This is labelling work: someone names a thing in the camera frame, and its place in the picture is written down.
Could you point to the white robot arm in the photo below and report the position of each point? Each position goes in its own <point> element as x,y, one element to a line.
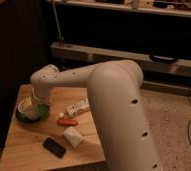
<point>113,90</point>

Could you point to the green ceramic bowl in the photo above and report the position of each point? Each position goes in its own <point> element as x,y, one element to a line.
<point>43,111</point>

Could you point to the orange carrot toy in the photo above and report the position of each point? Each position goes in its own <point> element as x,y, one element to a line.
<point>67,122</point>

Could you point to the white rectangular box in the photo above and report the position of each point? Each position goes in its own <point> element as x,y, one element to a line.
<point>73,136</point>

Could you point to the wooden table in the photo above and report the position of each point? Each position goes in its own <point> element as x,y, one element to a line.
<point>24,150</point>

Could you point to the black object on bench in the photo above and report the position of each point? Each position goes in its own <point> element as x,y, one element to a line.
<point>161,59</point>

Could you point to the black smartphone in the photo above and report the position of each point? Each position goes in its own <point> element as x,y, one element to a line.
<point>56,149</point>

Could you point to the metal stand pole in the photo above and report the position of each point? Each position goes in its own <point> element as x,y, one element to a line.
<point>60,36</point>

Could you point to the low wooden shelf bench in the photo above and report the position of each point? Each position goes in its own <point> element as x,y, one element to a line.
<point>153,67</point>

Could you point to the upper wall shelf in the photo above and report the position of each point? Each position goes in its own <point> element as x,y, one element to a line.
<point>100,5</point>

